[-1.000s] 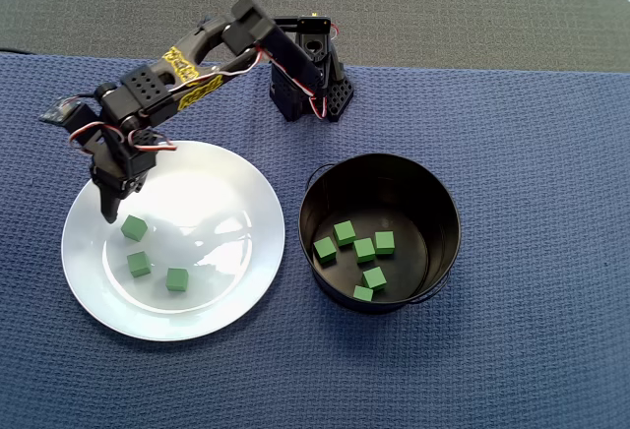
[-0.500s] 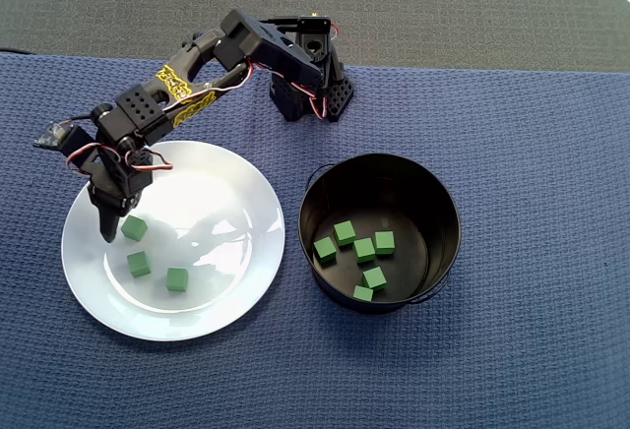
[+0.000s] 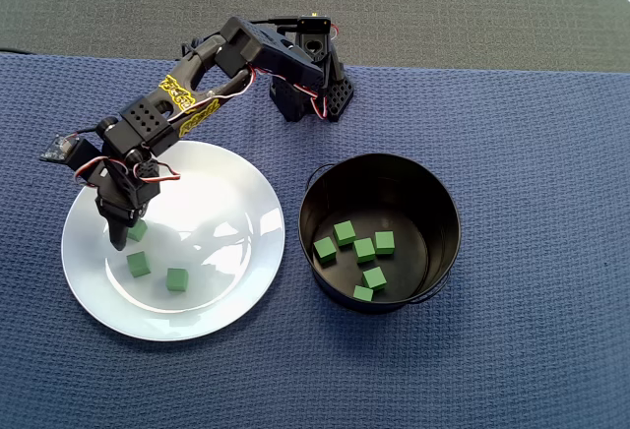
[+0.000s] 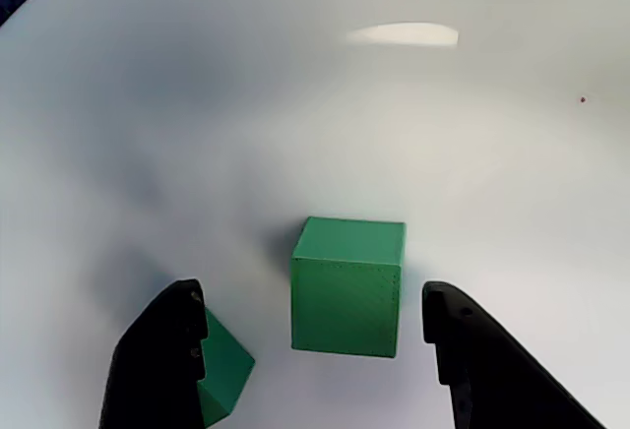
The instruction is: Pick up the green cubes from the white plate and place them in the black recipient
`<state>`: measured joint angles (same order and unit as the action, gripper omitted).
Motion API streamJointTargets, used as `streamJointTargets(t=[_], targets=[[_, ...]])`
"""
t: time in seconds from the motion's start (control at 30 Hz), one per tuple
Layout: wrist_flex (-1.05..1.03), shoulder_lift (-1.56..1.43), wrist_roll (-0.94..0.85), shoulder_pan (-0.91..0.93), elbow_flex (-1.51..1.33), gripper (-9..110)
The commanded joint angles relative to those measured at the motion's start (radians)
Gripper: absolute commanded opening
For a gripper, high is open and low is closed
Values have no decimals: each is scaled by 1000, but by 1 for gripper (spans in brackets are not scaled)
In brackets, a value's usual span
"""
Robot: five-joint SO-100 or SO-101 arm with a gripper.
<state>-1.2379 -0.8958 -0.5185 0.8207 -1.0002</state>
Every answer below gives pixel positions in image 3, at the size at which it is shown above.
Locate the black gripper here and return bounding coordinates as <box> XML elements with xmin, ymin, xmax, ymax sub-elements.
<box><xmin>93</xmin><ymin>155</ymin><xmax>163</xmax><ymax>253</ymax></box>

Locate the white round plate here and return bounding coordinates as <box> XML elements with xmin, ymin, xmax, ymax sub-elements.
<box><xmin>60</xmin><ymin>140</ymin><xmax>286</xmax><ymax>342</ymax></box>

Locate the black metal bucket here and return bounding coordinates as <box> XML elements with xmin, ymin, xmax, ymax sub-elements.
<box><xmin>296</xmin><ymin>152</ymin><xmax>463</xmax><ymax>315</ymax></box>

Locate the blue woven cloth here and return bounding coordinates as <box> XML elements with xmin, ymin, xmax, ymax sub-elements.
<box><xmin>0</xmin><ymin>51</ymin><xmax>630</xmax><ymax>429</ymax></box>

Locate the black camera cable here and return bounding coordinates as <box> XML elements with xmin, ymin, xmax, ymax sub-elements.
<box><xmin>72</xmin><ymin>34</ymin><xmax>222</xmax><ymax>139</ymax></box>

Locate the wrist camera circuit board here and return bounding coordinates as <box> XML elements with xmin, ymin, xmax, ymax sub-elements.
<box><xmin>38</xmin><ymin>134</ymin><xmax>102</xmax><ymax>177</ymax></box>

